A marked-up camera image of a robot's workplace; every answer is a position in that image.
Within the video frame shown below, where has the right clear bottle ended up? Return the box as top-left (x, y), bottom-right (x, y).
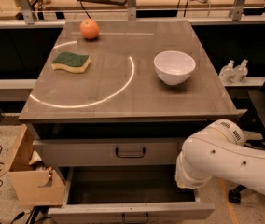
top-left (233, 59), bottom-right (248, 83)

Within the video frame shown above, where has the green yellow sponge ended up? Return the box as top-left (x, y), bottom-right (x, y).
top-left (51, 51), bottom-right (91, 74)

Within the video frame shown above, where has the clear bottle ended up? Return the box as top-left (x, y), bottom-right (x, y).
top-left (219, 60), bottom-right (234, 84)
top-left (233, 59), bottom-right (248, 83)

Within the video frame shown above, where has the left clear bottle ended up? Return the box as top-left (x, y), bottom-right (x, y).
top-left (219, 60), bottom-right (234, 84)

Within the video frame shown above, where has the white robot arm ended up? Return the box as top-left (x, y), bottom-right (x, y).
top-left (175, 119), bottom-right (265, 195)

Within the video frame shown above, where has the grey drawer cabinet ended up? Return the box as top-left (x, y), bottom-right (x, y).
top-left (18, 19), bottom-right (239, 191)

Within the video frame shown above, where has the orange fruit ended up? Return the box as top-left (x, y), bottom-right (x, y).
top-left (79, 19), bottom-right (99, 39)

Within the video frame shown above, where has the cardboard box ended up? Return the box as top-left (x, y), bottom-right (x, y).
top-left (0, 125), bottom-right (65, 207)

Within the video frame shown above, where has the white bowl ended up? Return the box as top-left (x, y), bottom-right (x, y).
top-left (154, 50), bottom-right (196, 86)

